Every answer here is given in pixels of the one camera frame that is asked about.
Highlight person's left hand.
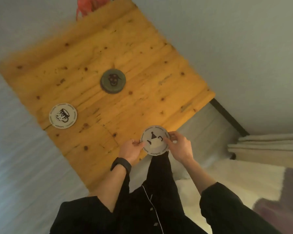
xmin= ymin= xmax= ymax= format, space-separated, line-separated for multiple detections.
xmin=118 ymin=139 xmax=146 ymax=166

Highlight person's right hand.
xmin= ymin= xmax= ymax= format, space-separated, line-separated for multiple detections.
xmin=164 ymin=131 xmax=195 ymax=164

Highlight white coaster with teapot print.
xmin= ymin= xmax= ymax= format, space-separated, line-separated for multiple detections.
xmin=140 ymin=125 xmax=171 ymax=156

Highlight person's right forearm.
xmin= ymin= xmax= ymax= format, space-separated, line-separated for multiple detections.
xmin=185 ymin=157 xmax=217 ymax=196

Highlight person's left forearm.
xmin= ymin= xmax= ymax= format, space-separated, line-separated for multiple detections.
xmin=96 ymin=166 xmax=131 ymax=214

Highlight black wristband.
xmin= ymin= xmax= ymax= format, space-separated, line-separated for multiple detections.
xmin=110 ymin=157 xmax=132 ymax=174

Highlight black trousers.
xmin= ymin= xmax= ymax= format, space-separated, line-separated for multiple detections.
xmin=128 ymin=151 xmax=186 ymax=217

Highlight dark baseboard strip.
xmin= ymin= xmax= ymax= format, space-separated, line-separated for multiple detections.
xmin=209 ymin=98 xmax=250 ymax=137

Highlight dark green coaster with face print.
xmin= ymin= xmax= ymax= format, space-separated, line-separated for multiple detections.
xmin=100 ymin=69 xmax=126 ymax=94

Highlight white coaster with cup print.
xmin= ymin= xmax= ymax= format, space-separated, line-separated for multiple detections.
xmin=49 ymin=103 xmax=78 ymax=130

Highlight white folded curtain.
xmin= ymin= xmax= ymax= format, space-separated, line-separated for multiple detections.
xmin=228 ymin=132 xmax=293 ymax=166

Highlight black pyjama top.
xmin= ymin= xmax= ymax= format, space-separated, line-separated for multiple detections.
xmin=49 ymin=182 xmax=282 ymax=234

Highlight purple cloth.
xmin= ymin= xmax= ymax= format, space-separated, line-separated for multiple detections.
xmin=252 ymin=168 xmax=293 ymax=228

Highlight red cloth object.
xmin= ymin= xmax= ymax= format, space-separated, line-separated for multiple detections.
xmin=75 ymin=0 xmax=111 ymax=21

